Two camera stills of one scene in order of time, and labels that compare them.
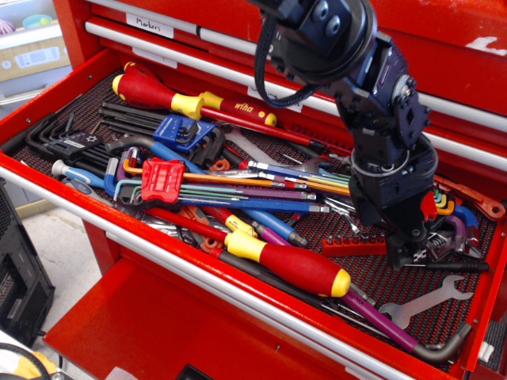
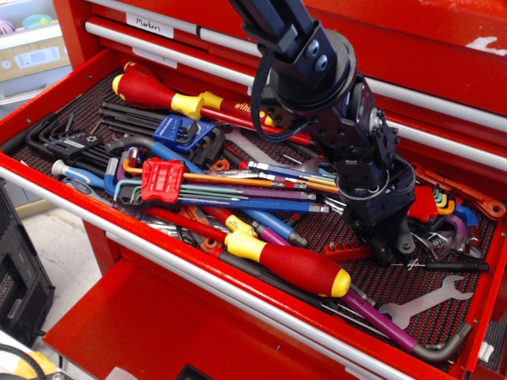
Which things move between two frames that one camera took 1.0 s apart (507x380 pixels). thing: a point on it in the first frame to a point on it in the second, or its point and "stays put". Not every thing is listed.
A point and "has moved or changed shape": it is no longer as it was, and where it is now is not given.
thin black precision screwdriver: x=452 y=266 stays put
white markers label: x=150 y=25 stays put
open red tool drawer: x=245 y=195 stays put
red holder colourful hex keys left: x=166 y=181 stays put
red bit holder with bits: x=352 y=246 has moved or changed shape
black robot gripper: x=387 y=180 to x=376 y=199
